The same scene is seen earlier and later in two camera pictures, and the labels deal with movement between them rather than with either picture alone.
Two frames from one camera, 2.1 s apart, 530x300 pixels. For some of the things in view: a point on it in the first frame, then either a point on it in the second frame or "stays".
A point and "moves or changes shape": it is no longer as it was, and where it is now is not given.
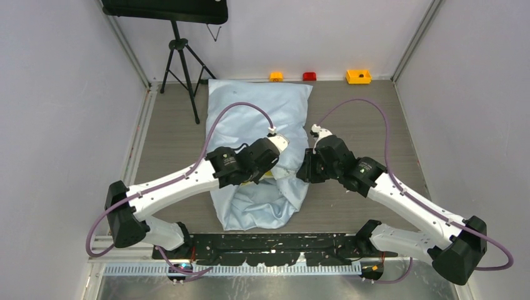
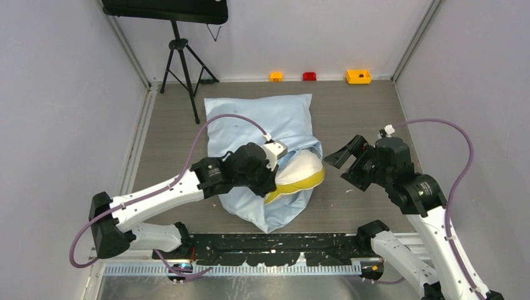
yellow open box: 358,77 stays
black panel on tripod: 210,11 stays
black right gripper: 307,172 to 359,146
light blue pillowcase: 240,110 moves or changes shape
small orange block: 276,77 stays
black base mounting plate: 285,249 stays
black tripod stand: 185,66 stays
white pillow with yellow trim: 277,172 moves or changes shape
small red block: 309,76 stays
